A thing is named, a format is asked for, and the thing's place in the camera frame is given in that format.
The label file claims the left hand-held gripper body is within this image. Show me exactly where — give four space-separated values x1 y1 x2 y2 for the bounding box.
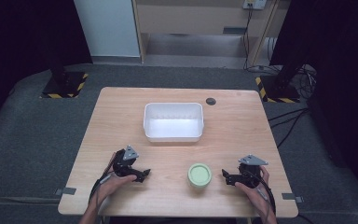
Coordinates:
112 145 140 179

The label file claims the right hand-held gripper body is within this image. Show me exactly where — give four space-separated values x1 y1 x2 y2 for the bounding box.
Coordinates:
237 154 269 189

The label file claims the light green round jar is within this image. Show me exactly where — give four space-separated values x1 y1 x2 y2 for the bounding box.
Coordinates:
186 162 213 189

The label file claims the white plastic bin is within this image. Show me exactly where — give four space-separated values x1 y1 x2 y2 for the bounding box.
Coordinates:
143 102 205 144

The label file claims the person's right hand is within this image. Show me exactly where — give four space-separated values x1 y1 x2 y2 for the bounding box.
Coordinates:
234 165 271 213

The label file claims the person's left hand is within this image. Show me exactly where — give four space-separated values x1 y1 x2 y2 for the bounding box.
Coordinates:
100 173 138 203

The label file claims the black stand with striped base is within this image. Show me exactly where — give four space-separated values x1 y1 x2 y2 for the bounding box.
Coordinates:
255 59 301 105
38 46 90 100

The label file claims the dark curtain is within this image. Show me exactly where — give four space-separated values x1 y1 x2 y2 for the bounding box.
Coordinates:
0 0 93 135
269 0 358 195

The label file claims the right hand-held gripper cable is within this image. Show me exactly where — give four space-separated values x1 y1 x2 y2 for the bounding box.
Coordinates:
247 169 277 217

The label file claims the grey table bracket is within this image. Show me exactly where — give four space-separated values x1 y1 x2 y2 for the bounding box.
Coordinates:
54 187 77 197
281 192 304 204

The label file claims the black floor cable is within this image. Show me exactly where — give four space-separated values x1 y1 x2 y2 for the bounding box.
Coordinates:
267 106 311 149

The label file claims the tangle of black cables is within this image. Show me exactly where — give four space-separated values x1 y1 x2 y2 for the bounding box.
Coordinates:
292 63 319 101

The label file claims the black socket cable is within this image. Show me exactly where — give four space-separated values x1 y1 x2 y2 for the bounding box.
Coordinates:
242 7 255 71

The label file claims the white wall socket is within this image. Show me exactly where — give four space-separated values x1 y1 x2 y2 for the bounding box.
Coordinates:
242 0 268 10

